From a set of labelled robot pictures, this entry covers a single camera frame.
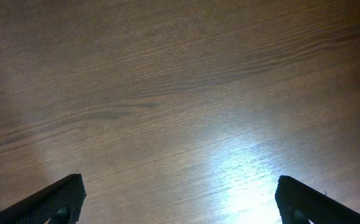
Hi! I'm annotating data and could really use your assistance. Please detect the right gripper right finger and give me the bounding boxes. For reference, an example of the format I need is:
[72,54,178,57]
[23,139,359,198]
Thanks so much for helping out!
[275,175,360,224]

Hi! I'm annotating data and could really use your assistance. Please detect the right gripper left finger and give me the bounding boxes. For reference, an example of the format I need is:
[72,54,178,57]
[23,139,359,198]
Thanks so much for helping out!
[0,174,86,224]

